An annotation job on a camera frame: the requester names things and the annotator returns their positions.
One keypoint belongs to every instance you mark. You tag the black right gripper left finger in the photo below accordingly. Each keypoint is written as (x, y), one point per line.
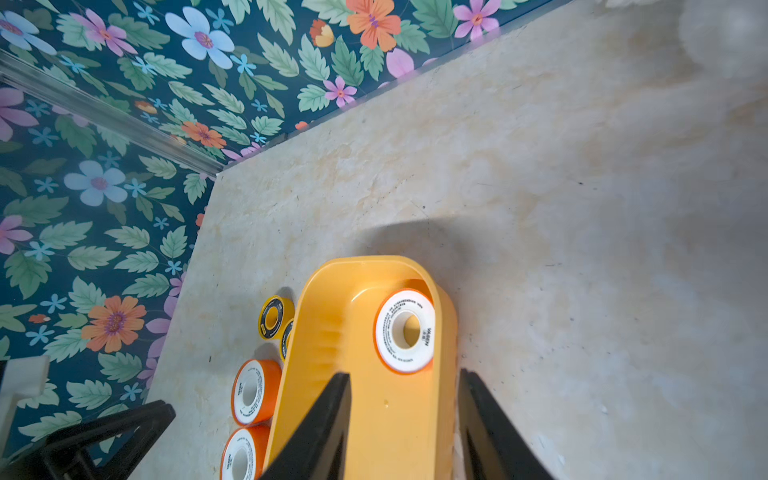
(317, 448)

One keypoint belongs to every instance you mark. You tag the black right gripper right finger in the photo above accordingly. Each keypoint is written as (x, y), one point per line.
(492, 447)

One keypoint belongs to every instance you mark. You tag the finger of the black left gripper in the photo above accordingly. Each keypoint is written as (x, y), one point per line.
(141, 426)

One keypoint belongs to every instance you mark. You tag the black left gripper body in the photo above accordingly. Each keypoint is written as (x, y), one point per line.
(30, 465)

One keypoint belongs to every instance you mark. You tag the orange white tape roll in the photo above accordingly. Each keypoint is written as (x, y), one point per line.
(245, 452)
(404, 332)
(254, 393)

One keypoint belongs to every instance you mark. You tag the yellow plastic storage box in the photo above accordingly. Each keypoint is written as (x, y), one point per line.
(401, 425)

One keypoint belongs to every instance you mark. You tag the yellow black tape roll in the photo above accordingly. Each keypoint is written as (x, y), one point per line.
(275, 314)
(285, 340)

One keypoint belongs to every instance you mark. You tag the white plush toy pink shirt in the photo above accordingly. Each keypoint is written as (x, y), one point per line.
(724, 39)

